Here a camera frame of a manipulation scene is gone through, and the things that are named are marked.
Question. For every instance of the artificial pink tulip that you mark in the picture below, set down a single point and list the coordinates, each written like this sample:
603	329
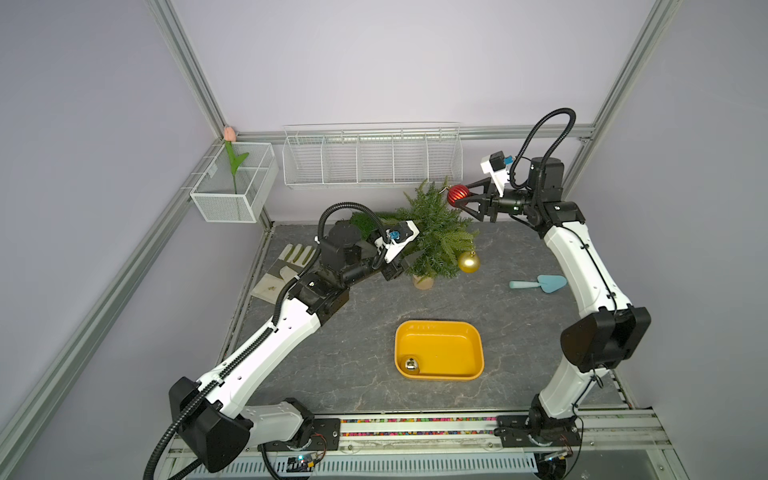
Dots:
235	160

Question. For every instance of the gold ball ornament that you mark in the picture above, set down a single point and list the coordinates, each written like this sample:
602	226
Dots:
468	262

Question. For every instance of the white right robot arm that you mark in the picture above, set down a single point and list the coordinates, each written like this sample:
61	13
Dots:
610	326

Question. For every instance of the green artificial grass mat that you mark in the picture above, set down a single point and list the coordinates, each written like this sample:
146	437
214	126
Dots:
367	226

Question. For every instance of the yellow plastic tray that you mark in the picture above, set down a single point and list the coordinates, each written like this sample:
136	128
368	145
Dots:
445	350

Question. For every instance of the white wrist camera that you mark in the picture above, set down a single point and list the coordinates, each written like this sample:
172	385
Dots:
496	166
397	239

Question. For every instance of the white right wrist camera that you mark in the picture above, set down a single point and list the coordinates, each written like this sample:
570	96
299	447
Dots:
496	166

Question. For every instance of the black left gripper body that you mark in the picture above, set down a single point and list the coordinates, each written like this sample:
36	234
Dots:
391	270

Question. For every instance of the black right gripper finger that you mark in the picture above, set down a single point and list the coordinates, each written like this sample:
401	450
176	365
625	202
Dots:
484	183
475	205

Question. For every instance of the long white wire shelf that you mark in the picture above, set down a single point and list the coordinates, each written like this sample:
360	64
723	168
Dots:
372	154

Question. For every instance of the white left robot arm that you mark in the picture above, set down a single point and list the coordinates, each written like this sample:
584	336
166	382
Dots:
352	243

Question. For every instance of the white gardening glove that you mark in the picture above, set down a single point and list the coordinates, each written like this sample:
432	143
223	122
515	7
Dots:
289	263

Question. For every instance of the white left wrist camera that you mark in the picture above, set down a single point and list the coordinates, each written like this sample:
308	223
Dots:
397	239

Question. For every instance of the teal garden trowel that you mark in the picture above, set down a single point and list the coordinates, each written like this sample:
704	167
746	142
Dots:
546	283

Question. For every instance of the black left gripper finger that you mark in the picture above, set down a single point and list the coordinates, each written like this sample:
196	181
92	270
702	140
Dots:
408	262
422	236

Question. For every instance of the red ribbed ball ornament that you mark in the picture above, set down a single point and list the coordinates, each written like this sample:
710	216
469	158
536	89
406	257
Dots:
458	195

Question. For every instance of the small green christmas tree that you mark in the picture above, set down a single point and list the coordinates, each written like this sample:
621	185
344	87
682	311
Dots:
427	206

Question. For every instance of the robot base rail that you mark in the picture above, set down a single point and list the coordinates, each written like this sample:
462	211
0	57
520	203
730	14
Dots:
597	444

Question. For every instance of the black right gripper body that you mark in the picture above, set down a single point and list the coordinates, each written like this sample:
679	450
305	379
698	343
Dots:
492	203

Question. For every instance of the small white mesh basket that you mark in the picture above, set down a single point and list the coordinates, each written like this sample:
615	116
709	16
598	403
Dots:
213	193

